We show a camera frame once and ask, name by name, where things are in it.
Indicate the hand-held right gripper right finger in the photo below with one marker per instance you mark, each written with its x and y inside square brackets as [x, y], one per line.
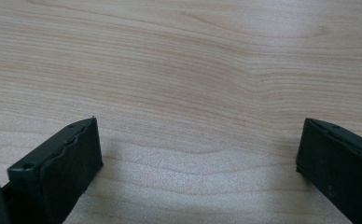
[341, 165]

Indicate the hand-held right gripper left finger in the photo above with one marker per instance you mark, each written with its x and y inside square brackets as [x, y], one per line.
[58, 174]

